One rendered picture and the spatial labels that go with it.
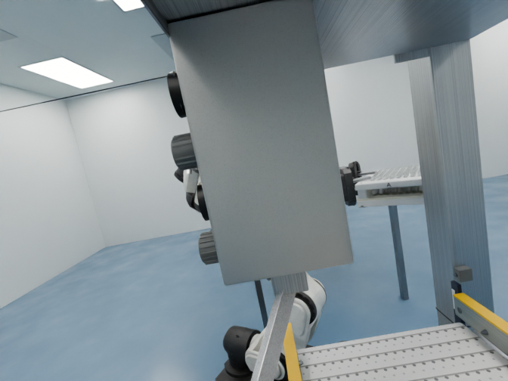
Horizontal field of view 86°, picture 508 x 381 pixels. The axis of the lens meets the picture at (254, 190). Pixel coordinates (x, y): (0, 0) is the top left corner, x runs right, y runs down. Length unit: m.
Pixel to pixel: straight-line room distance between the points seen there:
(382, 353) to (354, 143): 5.04
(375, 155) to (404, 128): 0.68
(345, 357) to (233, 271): 0.29
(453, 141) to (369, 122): 5.01
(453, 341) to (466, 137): 0.29
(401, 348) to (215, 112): 0.41
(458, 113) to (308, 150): 0.35
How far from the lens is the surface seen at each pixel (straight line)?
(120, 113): 5.89
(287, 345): 0.44
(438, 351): 0.50
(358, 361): 0.47
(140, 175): 5.71
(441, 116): 0.51
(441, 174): 0.51
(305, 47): 0.22
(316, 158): 0.21
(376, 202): 0.87
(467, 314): 0.54
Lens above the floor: 1.22
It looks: 7 degrees down
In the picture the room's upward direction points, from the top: 11 degrees counter-clockwise
